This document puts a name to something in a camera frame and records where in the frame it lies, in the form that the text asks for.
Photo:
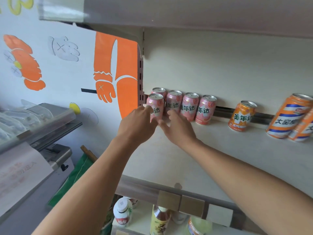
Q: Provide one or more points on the clear round disc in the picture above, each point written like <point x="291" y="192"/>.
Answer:
<point x="90" y="117"/>

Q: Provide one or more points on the tall orange striped can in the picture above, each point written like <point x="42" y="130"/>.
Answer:
<point x="304" y="130"/>
<point x="283" y="119"/>

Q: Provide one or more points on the pale green drink bottle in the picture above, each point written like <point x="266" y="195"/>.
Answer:
<point x="199" y="227"/>

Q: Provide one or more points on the person's right hand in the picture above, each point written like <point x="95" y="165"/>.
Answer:
<point x="181" y="132"/>

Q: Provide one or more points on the clear food display cover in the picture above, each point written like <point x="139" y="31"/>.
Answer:
<point x="36" y="124"/>

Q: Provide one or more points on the white paper notice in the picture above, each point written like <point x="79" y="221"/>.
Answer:
<point x="22" y="176"/>

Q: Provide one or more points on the yellow round disc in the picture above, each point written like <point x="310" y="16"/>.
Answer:
<point x="75" y="108"/>

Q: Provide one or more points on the cluster of white milk bottles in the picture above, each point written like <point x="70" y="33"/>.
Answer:
<point x="122" y="212"/>

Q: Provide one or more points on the person's left forearm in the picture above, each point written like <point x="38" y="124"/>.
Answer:
<point x="85" y="193"/>

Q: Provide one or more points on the steel counter machine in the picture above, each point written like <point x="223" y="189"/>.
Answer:
<point x="58" y="154"/>

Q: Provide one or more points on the yellow label tea bottle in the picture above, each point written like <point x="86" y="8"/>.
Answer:
<point x="159" y="225"/>

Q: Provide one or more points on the small clear bottle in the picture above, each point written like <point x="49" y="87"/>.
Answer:
<point x="178" y="217"/>

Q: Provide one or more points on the small orange can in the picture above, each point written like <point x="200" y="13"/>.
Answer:
<point x="240" y="117"/>

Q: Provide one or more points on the person's left hand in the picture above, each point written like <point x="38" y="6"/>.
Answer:
<point x="138" y="127"/>

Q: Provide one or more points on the person's right forearm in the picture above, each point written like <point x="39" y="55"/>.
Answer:
<point x="256" y="188"/>

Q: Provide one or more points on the wooden stick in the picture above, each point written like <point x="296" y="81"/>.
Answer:
<point x="88" y="152"/>

